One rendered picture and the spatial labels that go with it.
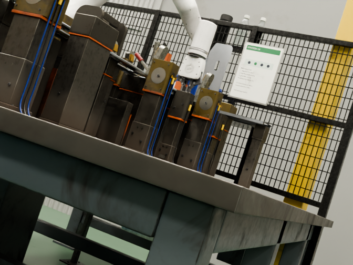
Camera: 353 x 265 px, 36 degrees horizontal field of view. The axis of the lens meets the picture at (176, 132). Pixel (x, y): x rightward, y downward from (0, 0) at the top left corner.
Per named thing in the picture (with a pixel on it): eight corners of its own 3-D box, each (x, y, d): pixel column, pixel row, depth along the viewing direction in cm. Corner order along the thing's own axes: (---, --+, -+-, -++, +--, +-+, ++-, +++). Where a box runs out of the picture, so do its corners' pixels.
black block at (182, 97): (172, 167, 207) (197, 94, 209) (151, 160, 212) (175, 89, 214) (178, 170, 211) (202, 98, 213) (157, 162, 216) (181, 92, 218)
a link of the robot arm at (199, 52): (185, 45, 237) (183, 52, 237) (203, 49, 233) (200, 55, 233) (194, 52, 245) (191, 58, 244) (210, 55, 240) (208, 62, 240)
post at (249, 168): (245, 191, 229) (266, 125, 231) (235, 187, 231) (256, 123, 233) (249, 192, 233) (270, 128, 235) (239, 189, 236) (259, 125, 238)
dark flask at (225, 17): (220, 44, 304) (230, 14, 305) (209, 42, 308) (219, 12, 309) (225, 49, 311) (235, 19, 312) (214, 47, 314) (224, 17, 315)
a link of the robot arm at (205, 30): (189, 50, 244) (189, 45, 235) (199, 22, 245) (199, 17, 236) (207, 56, 243) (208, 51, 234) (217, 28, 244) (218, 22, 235)
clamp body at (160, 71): (147, 159, 187) (179, 63, 190) (120, 150, 193) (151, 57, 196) (156, 162, 193) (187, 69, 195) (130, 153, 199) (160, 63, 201)
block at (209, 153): (207, 179, 228) (228, 114, 230) (183, 171, 234) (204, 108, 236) (214, 181, 234) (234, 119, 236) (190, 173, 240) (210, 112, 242)
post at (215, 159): (208, 179, 238) (228, 115, 240) (198, 175, 240) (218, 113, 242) (213, 180, 242) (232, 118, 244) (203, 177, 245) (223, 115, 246)
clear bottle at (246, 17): (239, 48, 299) (250, 14, 300) (229, 46, 302) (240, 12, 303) (243, 52, 304) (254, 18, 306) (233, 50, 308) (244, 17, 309)
